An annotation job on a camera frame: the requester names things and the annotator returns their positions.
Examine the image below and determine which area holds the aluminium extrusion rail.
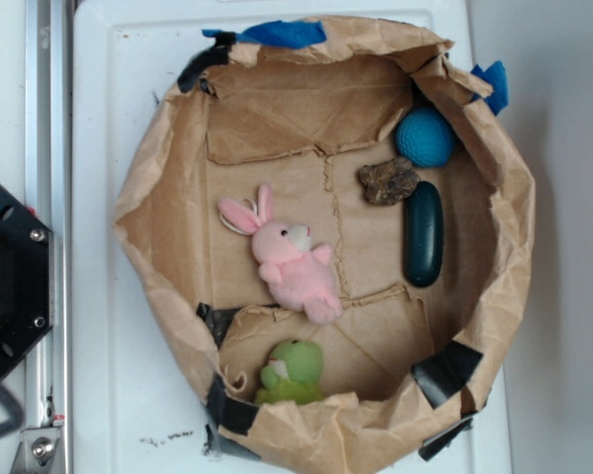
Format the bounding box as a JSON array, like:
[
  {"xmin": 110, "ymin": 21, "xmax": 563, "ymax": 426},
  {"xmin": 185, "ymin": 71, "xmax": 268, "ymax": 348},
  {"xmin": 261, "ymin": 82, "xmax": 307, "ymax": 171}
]
[{"xmin": 25, "ymin": 1, "xmax": 77, "ymax": 473}]

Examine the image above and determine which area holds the dark teal oblong capsule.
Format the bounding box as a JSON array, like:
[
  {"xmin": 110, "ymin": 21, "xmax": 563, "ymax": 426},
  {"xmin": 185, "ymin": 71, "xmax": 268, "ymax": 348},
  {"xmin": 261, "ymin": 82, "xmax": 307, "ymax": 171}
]
[{"xmin": 403, "ymin": 181, "xmax": 444, "ymax": 287}]

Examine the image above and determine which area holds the white plastic board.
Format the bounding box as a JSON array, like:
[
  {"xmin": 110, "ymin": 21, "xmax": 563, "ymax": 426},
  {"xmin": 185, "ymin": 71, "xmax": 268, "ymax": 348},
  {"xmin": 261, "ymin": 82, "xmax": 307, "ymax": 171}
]
[{"xmin": 70, "ymin": 0, "xmax": 514, "ymax": 474}]

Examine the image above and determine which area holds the brown paper bag tray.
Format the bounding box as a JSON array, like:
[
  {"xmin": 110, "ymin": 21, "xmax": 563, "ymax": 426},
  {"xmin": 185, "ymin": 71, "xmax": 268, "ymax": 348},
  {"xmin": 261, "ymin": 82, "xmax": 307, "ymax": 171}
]
[{"xmin": 114, "ymin": 17, "xmax": 535, "ymax": 473}]

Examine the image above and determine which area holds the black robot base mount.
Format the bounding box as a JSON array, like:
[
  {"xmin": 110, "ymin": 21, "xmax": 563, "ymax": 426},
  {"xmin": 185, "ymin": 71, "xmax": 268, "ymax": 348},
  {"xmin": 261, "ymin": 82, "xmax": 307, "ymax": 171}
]
[{"xmin": 0, "ymin": 184, "xmax": 51, "ymax": 381}]

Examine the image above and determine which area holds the blue textured ball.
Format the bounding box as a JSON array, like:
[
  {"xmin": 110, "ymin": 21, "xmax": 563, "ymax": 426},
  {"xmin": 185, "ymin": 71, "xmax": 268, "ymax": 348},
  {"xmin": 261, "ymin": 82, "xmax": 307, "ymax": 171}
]
[{"xmin": 395, "ymin": 108, "xmax": 456, "ymax": 168}]

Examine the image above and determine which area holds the pink plush bunny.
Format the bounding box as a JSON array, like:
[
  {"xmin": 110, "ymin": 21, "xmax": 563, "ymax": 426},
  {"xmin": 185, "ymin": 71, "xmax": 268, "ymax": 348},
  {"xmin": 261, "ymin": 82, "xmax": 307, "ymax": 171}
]
[{"xmin": 217, "ymin": 184, "xmax": 344, "ymax": 325}]

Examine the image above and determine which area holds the green plush frog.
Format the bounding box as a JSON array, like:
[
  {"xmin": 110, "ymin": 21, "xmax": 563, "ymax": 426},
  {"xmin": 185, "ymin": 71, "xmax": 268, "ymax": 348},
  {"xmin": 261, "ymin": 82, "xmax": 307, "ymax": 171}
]
[{"xmin": 254, "ymin": 340, "xmax": 324, "ymax": 405}]

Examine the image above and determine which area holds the metal corner bracket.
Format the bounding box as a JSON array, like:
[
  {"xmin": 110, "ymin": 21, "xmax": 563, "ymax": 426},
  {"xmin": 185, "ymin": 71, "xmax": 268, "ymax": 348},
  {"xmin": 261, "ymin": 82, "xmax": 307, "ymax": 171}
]
[{"xmin": 10, "ymin": 427, "xmax": 61, "ymax": 474}]

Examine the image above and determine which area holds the brown rough rock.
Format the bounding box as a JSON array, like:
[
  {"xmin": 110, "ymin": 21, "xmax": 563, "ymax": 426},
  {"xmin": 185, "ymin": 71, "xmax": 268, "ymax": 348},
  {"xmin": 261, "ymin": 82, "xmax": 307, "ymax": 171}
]
[{"xmin": 358, "ymin": 156, "xmax": 420, "ymax": 205}]

